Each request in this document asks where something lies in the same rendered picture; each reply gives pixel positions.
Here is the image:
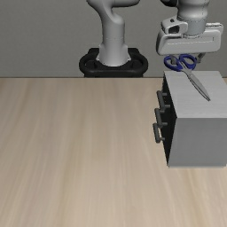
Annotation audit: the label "grey cabinet with drawers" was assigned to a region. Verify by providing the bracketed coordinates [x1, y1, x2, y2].
[152, 70, 227, 168]

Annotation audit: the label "blue-handled scissors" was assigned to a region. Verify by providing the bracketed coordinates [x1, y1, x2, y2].
[163, 53, 211, 102]

